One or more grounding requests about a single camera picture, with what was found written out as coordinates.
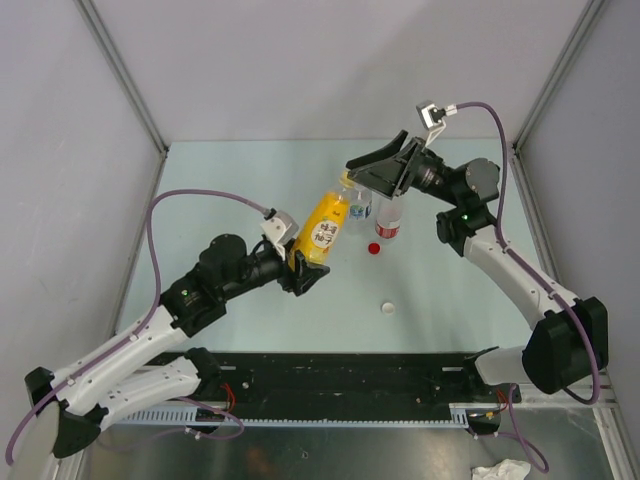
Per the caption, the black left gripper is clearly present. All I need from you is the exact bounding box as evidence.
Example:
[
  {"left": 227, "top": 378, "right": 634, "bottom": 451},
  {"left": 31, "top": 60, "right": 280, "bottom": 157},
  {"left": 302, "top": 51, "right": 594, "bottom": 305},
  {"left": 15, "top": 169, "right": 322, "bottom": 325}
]
[{"left": 220, "top": 238, "right": 328, "bottom": 301}]

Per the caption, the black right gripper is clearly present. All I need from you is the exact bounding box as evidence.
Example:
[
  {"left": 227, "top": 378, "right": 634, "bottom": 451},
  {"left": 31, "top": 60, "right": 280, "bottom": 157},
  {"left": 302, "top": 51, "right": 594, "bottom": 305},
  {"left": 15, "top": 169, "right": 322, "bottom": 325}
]
[{"left": 347, "top": 130, "right": 463, "bottom": 207}]

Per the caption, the yellow juice bottle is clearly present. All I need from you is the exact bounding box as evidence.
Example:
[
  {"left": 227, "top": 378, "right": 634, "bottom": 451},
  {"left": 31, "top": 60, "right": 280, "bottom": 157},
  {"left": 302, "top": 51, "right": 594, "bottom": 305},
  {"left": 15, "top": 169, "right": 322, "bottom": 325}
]
[{"left": 288, "top": 178, "right": 353, "bottom": 268}]

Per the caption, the yellow bottle cap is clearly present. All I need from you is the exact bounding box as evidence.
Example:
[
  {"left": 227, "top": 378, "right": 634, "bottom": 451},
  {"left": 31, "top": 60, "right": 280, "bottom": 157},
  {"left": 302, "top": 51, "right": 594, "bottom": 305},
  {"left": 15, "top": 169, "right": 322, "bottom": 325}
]
[{"left": 340, "top": 171, "right": 355, "bottom": 188}]

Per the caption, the red label water bottle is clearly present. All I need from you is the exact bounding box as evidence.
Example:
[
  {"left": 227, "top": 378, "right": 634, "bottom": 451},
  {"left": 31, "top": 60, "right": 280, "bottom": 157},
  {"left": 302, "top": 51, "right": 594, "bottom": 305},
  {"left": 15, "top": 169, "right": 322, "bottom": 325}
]
[{"left": 375, "top": 197, "right": 403, "bottom": 240}]

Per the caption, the blue white label water bottle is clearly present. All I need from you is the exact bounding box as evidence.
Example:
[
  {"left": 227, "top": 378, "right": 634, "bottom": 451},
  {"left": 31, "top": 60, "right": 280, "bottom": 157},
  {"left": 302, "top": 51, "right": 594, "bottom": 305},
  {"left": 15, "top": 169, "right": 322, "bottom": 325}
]
[{"left": 346, "top": 185, "right": 373, "bottom": 233}]

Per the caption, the red bottle cap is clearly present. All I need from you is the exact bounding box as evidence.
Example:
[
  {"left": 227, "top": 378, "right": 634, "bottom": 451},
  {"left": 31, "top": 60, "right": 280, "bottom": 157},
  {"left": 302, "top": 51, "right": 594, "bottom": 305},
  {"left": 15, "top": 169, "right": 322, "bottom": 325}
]
[{"left": 368, "top": 242, "right": 381, "bottom": 255}]

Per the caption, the white bottle cap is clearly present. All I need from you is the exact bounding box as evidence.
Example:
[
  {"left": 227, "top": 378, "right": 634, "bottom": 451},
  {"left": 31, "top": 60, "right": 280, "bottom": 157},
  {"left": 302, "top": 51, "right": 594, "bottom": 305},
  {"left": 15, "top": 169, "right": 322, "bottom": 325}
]
[{"left": 380, "top": 301, "right": 396, "bottom": 315}]

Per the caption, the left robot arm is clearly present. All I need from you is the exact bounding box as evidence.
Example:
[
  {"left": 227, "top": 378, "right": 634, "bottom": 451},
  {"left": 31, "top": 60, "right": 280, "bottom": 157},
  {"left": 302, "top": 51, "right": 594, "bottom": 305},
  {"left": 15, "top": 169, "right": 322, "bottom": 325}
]
[{"left": 25, "top": 234, "right": 329, "bottom": 458}]

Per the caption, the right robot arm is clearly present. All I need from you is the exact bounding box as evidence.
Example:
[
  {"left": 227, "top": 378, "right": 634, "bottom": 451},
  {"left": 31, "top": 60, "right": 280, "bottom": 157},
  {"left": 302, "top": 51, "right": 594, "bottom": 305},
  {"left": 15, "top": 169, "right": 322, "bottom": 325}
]
[{"left": 346, "top": 131, "right": 609, "bottom": 401}]

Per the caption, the crumpled white tissue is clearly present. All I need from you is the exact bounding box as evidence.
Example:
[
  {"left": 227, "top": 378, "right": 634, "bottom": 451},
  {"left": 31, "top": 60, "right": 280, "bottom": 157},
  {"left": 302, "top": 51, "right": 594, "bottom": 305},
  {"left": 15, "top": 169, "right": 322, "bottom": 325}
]
[{"left": 471, "top": 459, "right": 531, "bottom": 480}]

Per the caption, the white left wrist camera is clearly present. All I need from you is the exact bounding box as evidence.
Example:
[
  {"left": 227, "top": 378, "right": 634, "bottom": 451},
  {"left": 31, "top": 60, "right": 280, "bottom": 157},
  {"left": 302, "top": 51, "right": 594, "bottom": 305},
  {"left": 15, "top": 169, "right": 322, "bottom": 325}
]
[{"left": 260, "top": 209, "right": 299, "bottom": 260}]

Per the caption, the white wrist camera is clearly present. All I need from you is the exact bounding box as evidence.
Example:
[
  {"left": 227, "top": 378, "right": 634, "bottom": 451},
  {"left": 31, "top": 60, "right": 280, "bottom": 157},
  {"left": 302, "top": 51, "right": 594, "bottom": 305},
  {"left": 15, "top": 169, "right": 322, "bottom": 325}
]
[
  {"left": 416, "top": 100, "right": 457, "bottom": 147},
  {"left": 260, "top": 209, "right": 299, "bottom": 260}
]

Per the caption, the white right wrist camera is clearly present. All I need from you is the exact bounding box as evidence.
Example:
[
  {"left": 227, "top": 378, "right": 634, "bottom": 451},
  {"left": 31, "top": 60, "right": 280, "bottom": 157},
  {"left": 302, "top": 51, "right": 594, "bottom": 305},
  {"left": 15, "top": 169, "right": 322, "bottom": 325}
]
[{"left": 416, "top": 100, "right": 457, "bottom": 147}]

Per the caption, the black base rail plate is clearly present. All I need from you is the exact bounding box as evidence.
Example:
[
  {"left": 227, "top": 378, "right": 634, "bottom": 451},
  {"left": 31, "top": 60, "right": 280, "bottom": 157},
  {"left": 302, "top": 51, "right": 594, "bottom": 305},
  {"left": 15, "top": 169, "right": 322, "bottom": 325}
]
[{"left": 164, "top": 351, "right": 524, "bottom": 421}]

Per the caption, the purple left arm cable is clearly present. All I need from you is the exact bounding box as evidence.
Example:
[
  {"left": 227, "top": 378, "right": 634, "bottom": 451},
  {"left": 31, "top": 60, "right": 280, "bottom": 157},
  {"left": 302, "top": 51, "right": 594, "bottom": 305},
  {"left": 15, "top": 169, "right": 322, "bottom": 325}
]
[{"left": 7, "top": 188, "right": 274, "bottom": 466}]

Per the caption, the grey slotted cable duct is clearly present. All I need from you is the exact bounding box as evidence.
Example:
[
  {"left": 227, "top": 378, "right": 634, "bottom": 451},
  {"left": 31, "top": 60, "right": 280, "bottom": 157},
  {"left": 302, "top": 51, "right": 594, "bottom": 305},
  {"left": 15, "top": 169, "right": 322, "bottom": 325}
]
[{"left": 119, "top": 404, "right": 474, "bottom": 431}]

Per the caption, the right aluminium frame post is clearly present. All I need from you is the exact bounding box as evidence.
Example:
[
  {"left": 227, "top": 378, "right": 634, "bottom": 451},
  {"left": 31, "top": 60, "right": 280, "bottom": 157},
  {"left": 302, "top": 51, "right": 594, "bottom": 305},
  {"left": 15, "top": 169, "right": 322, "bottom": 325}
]
[{"left": 513, "top": 0, "right": 610, "bottom": 151}]

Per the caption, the aluminium frame post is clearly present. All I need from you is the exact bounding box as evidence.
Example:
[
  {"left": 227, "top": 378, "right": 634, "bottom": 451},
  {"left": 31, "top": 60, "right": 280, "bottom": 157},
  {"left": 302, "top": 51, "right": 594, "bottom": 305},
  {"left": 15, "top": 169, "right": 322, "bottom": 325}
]
[
  {"left": 73, "top": 0, "right": 168, "bottom": 155},
  {"left": 513, "top": 0, "right": 610, "bottom": 151}
]

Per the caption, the left aluminium frame post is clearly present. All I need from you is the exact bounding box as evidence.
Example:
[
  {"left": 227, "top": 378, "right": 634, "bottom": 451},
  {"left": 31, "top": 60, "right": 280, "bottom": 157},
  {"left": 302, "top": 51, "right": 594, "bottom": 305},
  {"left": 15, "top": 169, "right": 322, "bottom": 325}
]
[{"left": 73, "top": 0, "right": 168, "bottom": 155}]

